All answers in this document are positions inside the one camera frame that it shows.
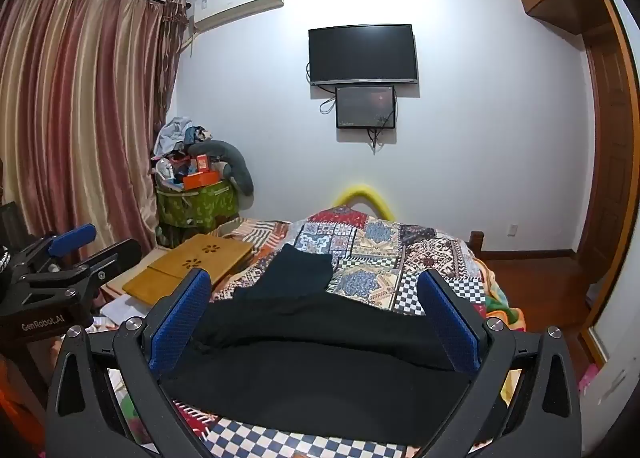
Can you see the wooden lap desk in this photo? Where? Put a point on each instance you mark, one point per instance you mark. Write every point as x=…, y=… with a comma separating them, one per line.
x=200, y=258

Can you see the pink foam mat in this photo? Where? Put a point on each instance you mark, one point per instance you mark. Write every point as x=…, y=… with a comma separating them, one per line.
x=590, y=378

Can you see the wall socket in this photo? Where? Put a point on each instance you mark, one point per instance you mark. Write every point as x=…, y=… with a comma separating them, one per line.
x=513, y=230

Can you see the grey neck pillow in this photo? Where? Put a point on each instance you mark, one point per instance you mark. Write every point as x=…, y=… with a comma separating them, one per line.
x=240, y=170

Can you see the orange box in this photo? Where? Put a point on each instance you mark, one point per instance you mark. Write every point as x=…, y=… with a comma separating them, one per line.
x=200, y=180

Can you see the yellow foam bed guard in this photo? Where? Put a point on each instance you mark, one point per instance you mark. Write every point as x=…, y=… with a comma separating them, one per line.
x=362, y=189

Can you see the white air conditioner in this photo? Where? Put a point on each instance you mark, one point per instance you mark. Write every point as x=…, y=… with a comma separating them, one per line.
x=235, y=0

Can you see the black pants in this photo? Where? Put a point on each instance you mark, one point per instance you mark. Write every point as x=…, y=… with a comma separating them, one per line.
x=320, y=353

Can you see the small black wall monitor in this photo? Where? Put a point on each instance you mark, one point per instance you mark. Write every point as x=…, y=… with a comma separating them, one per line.
x=365, y=107

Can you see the folded dark teal garment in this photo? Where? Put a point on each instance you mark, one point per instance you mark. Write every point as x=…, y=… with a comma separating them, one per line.
x=295, y=273

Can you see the green patterned hamper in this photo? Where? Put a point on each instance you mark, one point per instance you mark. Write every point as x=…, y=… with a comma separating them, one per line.
x=195, y=210

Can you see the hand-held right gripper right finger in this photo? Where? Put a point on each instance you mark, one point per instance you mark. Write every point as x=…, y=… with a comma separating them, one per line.
x=450, y=325

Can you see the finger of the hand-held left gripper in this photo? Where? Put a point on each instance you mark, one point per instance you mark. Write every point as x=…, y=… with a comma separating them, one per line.
x=117, y=253
x=75, y=237

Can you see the white papers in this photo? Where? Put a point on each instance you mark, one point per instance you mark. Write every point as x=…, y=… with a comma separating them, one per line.
x=125, y=310

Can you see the wooden door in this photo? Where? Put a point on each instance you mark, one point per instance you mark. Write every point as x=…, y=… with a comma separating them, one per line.
x=607, y=148

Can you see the striped red gold curtain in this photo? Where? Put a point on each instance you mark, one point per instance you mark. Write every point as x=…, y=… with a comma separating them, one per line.
x=75, y=113

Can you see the wooden bed post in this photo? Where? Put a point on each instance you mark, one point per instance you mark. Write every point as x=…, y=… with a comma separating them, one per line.
x=477, y=243

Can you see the patchwork printed blanket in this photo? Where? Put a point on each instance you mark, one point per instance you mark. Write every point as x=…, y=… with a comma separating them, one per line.
x=380, y=248

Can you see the pile of clothes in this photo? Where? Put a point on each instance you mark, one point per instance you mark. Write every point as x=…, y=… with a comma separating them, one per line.
x=172, y=135

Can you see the large black wall television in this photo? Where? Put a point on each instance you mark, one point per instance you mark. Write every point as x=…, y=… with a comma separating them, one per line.
x=362, y=54

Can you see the orange floral blanket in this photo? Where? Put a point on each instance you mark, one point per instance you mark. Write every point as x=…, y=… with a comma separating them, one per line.
x=505, y=308

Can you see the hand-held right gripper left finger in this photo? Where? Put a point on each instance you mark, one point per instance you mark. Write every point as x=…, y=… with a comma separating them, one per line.
x=180, y=320

